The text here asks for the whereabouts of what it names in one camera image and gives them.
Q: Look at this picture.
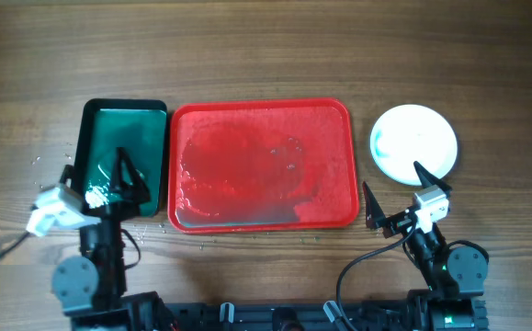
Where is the black tray green water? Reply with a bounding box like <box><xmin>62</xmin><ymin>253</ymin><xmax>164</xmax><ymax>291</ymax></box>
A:
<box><xmin>72</xmin><ymin>98</ymin><xmax>170</xmax><ymax>217</ymax></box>

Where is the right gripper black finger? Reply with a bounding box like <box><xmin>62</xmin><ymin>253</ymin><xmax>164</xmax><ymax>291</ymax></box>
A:
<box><xmin>362</xmin><ymin>181</ymin><xmax>386</xmax><ymax>229</ymax></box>
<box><xmin>413</xmin><ymin>161</ymin><xmax>452</xmax><ymax>193</ymax></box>

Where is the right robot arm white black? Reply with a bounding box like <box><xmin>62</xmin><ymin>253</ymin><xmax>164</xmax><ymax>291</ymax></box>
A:
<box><xmin>358</xmin><ymin>161</ymin><xmax>490</xmax><ymax>330</ymax></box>

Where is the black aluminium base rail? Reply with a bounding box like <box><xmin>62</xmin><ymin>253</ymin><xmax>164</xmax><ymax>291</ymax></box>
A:
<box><xmin>167</xmin><ymin>297</ymin><xmax>490</xmax><ymax>331</ymax></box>

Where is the white plate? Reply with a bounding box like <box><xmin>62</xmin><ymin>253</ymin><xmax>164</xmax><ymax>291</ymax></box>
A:
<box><xmin>369</xmin><ymin>104</ymin><xmax>458</xmax><ymax>186</ymax></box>

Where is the red plastic tray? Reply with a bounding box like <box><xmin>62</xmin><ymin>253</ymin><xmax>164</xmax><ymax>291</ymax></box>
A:
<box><xmin>166</xmin><ymin>97</ymin><xmax>359</xmax><ymax>234</ymax></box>

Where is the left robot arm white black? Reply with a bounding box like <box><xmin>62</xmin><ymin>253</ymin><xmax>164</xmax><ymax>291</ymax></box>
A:
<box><xmin>52</xmin><ymin>147</ymin><xmax>177</xmax><ymax>331</ymax></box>

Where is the green sponge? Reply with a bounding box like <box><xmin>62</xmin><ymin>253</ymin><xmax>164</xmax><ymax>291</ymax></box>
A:
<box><xmin>96</xmin><ymin>157</ymin><xmax>133</xmax><ymax>185</ymax></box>

